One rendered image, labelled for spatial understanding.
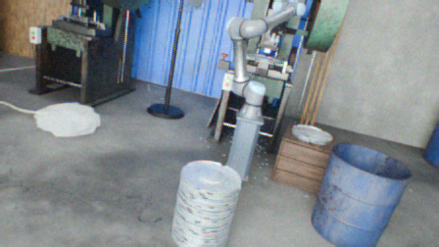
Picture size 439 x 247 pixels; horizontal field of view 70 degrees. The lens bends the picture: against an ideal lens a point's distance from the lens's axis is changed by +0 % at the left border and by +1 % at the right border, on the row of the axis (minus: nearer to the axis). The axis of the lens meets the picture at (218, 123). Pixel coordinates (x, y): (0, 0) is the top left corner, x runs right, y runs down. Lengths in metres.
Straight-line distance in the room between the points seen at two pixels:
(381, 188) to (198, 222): 0.92
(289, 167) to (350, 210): 0.62
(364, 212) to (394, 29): 2.70
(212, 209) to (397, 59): 3.22
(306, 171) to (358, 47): 2.14
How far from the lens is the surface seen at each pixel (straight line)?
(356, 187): 1.79
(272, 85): 2.64
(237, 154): 2.20
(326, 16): 2.47
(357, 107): 4.21
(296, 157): 2.27
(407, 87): 4.30
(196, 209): 1.46
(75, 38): 3.19
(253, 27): 1.95
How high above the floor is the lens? 1.08
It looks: 20 degrees down
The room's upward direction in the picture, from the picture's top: 12 degrees clockwise
